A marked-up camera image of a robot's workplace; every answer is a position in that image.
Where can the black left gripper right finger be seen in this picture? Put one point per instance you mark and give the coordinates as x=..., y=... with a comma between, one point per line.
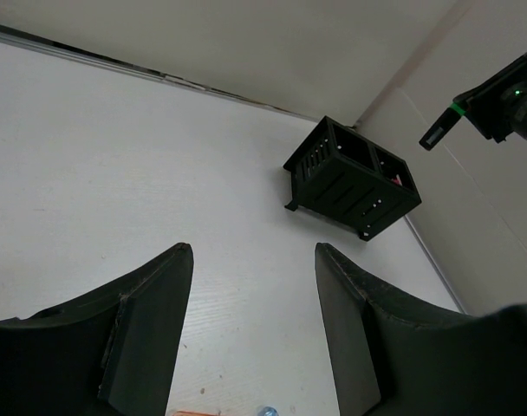
x=394, y=354

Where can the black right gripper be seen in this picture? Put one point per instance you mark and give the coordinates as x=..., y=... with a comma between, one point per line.
x=498, y=106

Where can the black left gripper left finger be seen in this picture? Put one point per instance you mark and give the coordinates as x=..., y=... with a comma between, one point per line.
x=111, y=351

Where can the black highlighter green cap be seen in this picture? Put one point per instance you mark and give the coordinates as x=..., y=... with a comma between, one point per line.
x=438, y=130

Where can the orange translucent highlighter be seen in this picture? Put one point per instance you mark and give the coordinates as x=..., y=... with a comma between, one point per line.
x=192, y=413

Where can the blue translucent highlighter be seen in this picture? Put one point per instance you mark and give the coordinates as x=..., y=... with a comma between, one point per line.
x=267, y=411

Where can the black slotted pen organizer box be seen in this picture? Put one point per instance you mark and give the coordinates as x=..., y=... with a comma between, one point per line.
x=347, y=178

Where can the aluminium rail back edge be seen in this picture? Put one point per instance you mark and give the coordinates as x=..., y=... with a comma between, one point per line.
x=24, y=40

